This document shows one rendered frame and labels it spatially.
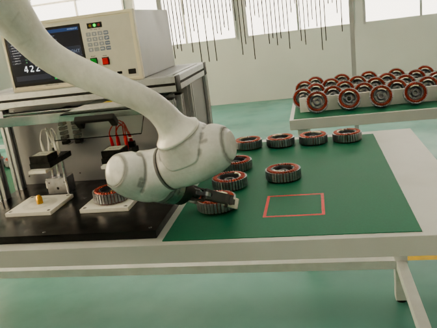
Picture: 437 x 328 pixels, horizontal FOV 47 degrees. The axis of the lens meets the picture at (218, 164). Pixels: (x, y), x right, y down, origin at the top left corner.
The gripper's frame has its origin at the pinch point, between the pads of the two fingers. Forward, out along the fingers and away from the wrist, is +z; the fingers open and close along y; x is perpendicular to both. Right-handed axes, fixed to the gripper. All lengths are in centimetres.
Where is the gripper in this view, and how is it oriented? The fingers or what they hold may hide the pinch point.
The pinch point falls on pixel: (215, 201)
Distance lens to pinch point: 141.0
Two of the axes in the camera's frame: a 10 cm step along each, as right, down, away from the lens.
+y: 8.4, 0.5, -5.4
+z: 5.2, 2.2, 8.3
